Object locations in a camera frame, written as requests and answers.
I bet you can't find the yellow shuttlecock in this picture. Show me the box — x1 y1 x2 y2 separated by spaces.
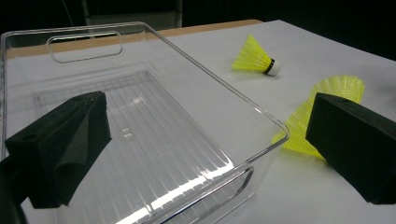
231 34 282 77
271 74 366 161

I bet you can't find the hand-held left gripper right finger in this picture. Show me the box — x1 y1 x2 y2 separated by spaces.
305 91 396 205

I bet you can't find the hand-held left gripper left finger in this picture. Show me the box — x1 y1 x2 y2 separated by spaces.
4 91 112 209

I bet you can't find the clear plastic storage bin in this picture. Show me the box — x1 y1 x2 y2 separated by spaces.
0 21 291 224

